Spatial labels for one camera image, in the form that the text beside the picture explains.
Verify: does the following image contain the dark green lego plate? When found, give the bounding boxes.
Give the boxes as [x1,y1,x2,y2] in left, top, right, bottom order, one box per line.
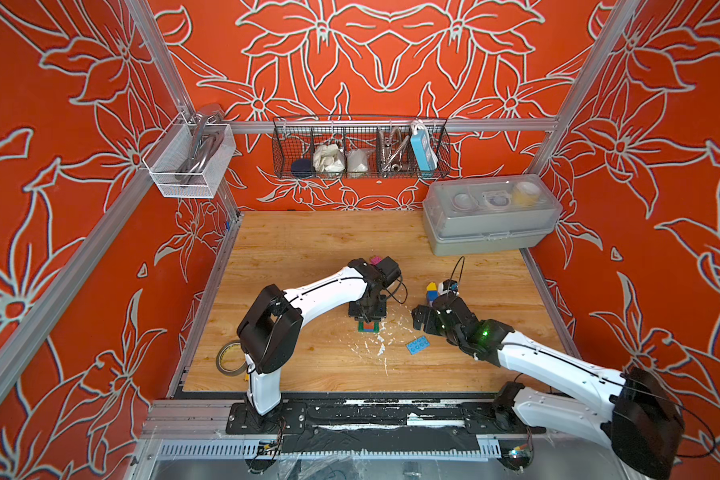
[358,322,380,333]

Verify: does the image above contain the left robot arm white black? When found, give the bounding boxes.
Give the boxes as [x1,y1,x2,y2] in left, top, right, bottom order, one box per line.
[237,257,402,418]

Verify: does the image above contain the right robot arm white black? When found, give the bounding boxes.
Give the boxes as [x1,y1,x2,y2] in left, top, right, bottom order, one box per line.
[412,292,685,479]

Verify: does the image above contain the light blue lego plate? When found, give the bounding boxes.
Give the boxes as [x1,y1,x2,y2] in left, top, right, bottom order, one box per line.
[406,336,430,355]

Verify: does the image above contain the grey plastic storage box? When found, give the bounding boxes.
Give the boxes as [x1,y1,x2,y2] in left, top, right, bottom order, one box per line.
[423,174,562,256]

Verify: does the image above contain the white crumpled bag in basket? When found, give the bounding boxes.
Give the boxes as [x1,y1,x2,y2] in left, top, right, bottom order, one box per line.
[312,143,346,176]

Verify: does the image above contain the tape roll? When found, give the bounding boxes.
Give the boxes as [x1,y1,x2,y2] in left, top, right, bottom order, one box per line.
[215,340,248,377]

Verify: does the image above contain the light blue box in basket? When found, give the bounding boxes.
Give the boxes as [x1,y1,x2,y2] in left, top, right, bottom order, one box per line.
[410,119,438,175]

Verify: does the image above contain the metal tongs in bin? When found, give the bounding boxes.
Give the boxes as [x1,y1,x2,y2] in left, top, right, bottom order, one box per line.
[175,106,223,184]

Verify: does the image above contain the black wire wall basket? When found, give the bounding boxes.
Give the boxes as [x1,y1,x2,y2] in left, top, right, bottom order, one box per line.
[271,114,455,180]

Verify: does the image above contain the aluminium rear rail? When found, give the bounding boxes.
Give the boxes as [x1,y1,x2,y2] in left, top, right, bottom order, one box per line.
[227,118,557,134]

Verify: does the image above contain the clear plastic wall bin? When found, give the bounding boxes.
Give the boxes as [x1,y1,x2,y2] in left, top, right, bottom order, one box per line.
[145,104,236,199]

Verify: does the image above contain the aluminium frame post right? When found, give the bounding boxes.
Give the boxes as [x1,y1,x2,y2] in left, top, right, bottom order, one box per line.
[525,0,639,175]

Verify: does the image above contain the aluminium frame post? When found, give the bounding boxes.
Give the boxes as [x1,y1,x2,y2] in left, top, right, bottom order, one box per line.
[126,1,240,222]
[525,0,639,175]

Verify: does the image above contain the aluminium frame post left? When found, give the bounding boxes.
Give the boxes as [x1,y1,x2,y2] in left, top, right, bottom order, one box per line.
[126,1,240,222]

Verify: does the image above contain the aluminium frame rail left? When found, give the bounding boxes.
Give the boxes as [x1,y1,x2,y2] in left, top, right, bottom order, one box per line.
[0,170,153,405]

